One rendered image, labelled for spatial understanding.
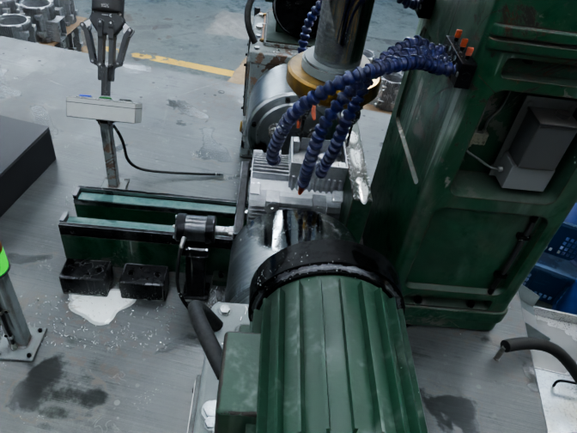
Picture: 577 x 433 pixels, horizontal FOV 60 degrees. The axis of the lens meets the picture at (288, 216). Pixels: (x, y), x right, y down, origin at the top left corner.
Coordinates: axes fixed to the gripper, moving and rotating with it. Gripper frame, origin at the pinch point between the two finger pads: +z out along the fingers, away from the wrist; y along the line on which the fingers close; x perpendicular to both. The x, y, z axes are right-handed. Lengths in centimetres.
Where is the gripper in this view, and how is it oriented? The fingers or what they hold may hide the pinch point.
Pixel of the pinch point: (106, 81)
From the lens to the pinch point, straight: 139.2
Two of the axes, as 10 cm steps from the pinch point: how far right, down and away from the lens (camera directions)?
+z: -1.1, 9.7, 2.2
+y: 9.9, 0.9, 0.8
